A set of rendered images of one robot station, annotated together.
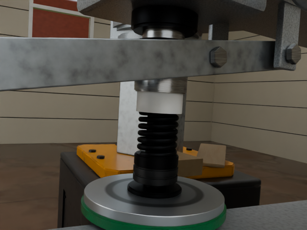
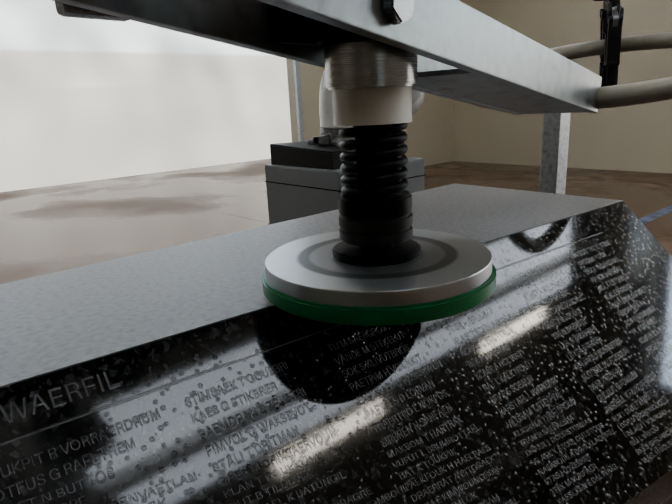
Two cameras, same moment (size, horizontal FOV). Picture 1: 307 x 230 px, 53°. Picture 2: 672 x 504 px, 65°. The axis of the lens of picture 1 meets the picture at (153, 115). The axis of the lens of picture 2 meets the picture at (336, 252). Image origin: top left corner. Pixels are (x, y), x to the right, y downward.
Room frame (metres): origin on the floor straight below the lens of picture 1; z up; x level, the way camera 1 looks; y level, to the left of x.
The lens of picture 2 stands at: (0.94, -0.15, 1.00)
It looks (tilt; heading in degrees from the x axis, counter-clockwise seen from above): 16 degrees down; 168
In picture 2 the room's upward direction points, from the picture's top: 3 degrees counter-clockwise
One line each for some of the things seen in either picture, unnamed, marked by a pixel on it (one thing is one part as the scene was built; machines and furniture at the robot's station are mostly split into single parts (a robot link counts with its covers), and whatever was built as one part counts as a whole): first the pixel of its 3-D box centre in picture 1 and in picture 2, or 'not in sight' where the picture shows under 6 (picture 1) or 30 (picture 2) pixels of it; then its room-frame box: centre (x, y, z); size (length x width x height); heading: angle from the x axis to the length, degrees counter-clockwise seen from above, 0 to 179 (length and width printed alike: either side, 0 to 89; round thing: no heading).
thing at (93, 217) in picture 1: (154, 196); (376, 263); (0.47, -0.01, 0.85); 0.22 x 0.22 x 0.04
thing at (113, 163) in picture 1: (150, 157); not in sight; (1.20, 0.00, 0.76); 0.49 x 0.49 x 0.05; 25
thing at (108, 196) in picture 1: (154, 193); (376, 259); (0.47, -0.01, 0.85); 0.21 x 0.21 x 0.01
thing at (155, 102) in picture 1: (159, 100); (372, 103); (0.47, -0.01, 0.99); 0.07 x 0.07 x 0.04
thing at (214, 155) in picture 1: (211, 154); not in sight; (1.12, -0.22, 0.80); 0.20 x 0.10 x 0.05; 166
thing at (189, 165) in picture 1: (169, 160); not in sight; (0.95, -0.06, 0.81); 0.20 x 0.10 x 0.05; 33
